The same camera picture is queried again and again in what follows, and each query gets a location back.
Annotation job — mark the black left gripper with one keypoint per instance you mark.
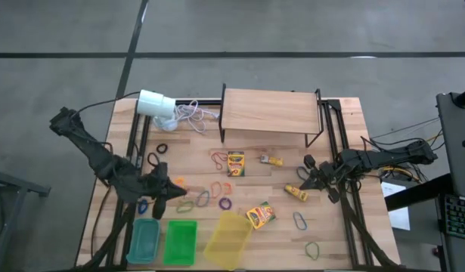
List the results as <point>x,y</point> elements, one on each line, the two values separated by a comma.
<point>158,181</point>

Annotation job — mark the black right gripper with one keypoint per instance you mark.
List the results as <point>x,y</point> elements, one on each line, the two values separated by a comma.
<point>324,174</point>

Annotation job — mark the coloured rubber bands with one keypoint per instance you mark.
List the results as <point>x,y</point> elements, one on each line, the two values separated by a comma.
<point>211,189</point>

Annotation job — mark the yellow glue stick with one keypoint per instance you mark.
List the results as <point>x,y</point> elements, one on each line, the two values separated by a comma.
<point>273,161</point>
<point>295,192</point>

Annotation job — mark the large orange rubber band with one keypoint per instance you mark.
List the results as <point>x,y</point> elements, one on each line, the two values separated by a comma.
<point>212,155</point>

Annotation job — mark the red rubber band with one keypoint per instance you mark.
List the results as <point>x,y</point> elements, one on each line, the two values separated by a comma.
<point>230,189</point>

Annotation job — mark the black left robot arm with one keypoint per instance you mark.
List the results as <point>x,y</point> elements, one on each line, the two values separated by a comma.
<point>88,145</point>

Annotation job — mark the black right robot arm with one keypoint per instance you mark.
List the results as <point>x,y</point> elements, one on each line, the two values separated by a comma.
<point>387,155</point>

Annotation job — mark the white desk lamp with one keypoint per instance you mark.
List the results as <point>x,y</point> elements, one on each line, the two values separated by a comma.
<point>154,104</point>

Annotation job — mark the black desk bar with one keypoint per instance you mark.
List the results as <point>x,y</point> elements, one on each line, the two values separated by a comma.
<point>417,192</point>

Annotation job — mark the orange coil wristband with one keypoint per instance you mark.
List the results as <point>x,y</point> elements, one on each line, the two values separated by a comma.
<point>179,180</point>

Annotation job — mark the black coil wristband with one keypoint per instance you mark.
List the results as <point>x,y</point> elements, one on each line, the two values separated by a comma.
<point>158,148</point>

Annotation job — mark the purple coil wristband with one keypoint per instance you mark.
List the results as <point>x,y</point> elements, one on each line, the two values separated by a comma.
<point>220,204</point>

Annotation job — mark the green plastic basket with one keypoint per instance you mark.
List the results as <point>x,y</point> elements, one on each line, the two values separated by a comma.
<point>180,243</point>

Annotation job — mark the teal plastic bin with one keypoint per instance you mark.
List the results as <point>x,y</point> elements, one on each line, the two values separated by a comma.
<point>143,242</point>

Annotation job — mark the Crayola crayon box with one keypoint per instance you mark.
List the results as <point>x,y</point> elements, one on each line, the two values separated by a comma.
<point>236,164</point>
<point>260,216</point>

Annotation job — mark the yellow translucent plastic bin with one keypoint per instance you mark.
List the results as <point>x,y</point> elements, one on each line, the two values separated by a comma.
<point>226,242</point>

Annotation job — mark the wooden shelf riser black legs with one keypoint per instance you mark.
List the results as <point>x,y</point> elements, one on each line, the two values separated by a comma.
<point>270,111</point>

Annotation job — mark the white paper sheet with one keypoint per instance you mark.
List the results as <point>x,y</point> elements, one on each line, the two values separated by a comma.
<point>400,221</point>

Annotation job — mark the dark grey computer panel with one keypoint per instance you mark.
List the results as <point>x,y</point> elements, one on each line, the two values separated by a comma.
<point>457,143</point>

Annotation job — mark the backlit computer keyboard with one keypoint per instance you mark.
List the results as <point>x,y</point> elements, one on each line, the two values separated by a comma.
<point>460,217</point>

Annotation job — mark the grey metal cart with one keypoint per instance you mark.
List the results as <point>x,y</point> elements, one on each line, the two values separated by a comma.
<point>13,185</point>

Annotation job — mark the black pole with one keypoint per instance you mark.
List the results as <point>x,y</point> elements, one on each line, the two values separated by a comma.
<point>464,99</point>

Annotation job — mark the black aluminium table frame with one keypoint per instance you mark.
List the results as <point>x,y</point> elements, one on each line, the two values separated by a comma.
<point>213,102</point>

